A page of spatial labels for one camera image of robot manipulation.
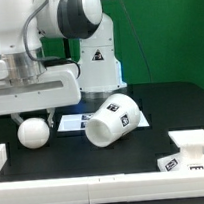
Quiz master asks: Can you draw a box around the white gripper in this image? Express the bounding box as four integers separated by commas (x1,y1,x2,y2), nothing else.
0,63,81,128

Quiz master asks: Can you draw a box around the white lamp bulb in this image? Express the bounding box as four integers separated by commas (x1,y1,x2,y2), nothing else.
17,118,50,149

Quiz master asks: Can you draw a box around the white lamp base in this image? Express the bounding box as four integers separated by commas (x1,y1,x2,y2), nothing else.
157,129,204,172

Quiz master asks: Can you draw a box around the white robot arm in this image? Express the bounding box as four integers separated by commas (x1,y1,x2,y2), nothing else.
0,0,127,124

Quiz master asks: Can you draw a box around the white lamp shade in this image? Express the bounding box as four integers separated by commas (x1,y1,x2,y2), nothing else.
85,93,141,147

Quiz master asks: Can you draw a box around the white paper marker sheet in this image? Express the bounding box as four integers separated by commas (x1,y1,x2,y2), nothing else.
58,111,149,132

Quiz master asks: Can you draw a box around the white front wall bar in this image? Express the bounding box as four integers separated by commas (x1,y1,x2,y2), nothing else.
0,170,204,204

